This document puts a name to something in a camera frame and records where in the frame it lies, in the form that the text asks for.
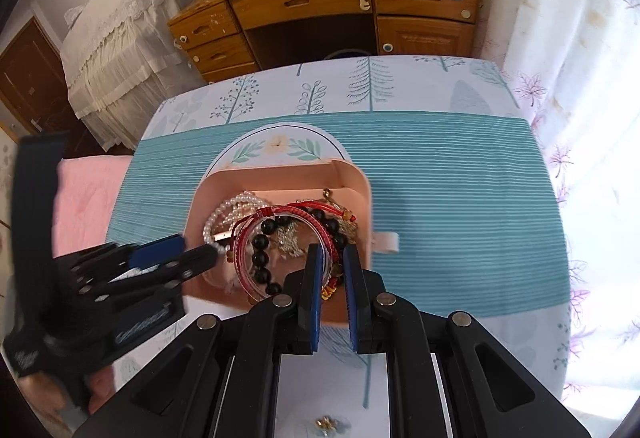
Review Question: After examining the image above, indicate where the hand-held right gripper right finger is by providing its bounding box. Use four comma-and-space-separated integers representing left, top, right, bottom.
342, 244, 593, 438

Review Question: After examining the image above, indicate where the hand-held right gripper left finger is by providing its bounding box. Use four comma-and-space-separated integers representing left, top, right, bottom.
72, 243, 326, 438

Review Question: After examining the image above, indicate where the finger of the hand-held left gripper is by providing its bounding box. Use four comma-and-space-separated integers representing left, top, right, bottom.
55, 234, 185, 281
100, 244, 219, 299

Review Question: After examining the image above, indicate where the black bead bracelet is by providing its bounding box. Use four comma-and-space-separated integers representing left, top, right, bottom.
250, 213, 351, 299

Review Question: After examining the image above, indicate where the multi-strand pearl bracelet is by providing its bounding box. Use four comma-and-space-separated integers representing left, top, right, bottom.
215, 192, 271, 223

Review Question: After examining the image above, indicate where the red string bracelet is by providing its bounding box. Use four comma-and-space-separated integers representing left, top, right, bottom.
232, 200, 358, 303

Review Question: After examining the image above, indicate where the pink plastic drawer box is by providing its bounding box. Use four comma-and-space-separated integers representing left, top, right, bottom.
182, 159, 399, 330

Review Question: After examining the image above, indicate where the person's left hand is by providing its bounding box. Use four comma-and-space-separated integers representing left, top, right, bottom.
20, 360, 118, 429

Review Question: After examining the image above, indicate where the pink blanket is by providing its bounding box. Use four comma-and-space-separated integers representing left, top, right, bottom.
52, 155, 133, 259

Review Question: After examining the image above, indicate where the white lace cover cloth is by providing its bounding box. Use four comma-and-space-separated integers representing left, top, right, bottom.
60, 0, 211, 151

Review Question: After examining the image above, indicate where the brown wooden door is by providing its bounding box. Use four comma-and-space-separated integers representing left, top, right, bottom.
0, 15, 76, 153

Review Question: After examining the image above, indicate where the dark round stool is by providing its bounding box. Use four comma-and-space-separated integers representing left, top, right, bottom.
325, 48, 371, 61

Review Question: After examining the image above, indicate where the wooden desk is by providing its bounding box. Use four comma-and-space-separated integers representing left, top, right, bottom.
167, 0, 485, 83

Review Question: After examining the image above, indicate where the white leaf print curtain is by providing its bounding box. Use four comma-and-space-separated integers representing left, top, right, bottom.
465, 0, 640, 419

